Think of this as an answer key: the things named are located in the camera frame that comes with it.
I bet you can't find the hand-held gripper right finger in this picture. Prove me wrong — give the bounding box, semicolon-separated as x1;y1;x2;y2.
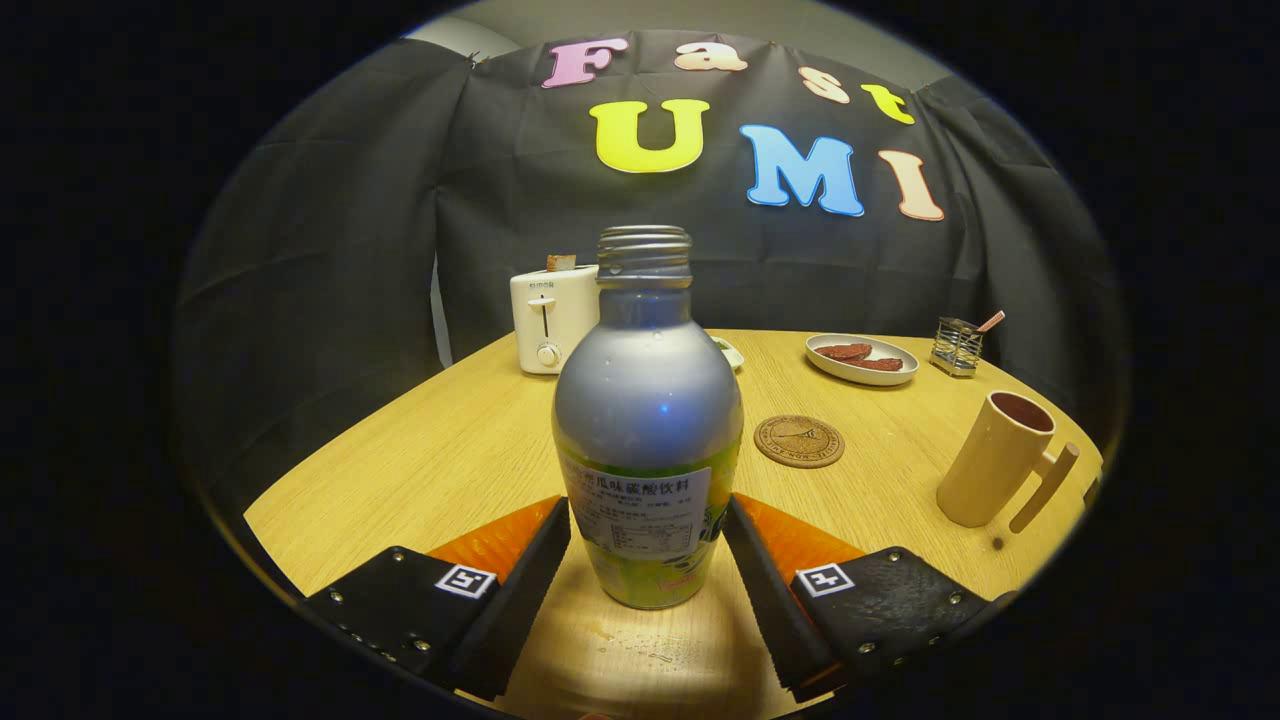
722;492;1001;703

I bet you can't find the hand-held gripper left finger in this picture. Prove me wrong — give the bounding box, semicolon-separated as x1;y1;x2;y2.
305;496;573;701

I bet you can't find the round wooden coaster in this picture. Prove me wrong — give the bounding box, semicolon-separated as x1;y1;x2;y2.
753;414;846;469

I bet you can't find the silver green juice bottle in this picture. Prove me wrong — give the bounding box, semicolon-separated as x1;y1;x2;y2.
552;225;745;611

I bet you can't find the beige cup with wooden handle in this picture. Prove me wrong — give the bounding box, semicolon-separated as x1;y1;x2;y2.
936;390;1081;534

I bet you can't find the wooden table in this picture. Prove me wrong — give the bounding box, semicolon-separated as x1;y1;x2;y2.
243;328;1106;720

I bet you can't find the white oval plate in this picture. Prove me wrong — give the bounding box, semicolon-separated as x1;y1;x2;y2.
805;333;920;387

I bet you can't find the white toaster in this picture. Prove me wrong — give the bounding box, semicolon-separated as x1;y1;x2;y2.
509;264;601;376

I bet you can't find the black backdrop cloth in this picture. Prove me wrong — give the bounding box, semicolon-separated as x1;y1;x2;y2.
175;28;1126;511

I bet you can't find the wire mesh holder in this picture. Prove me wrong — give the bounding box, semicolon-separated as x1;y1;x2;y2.
930;317;986;378

